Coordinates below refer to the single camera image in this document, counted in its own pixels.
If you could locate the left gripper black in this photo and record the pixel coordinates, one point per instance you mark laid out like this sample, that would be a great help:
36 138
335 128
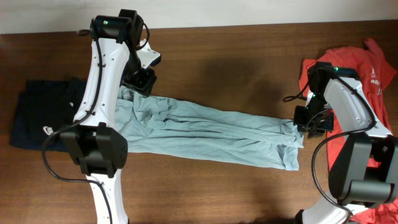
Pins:
144 84

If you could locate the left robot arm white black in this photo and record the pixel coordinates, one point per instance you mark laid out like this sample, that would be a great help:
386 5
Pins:
119 57

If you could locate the folded black Nike garment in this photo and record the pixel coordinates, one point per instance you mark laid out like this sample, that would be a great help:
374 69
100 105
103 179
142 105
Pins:
44 107

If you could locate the red t-shirt with print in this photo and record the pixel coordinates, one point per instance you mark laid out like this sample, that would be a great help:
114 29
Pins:
375 74

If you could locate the light blue grey t-shirt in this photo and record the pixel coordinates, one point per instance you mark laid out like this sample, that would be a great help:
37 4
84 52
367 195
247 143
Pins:
167 126

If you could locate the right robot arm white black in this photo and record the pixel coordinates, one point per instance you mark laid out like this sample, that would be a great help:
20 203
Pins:
364 174

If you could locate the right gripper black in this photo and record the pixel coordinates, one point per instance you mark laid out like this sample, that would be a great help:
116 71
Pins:
316 131

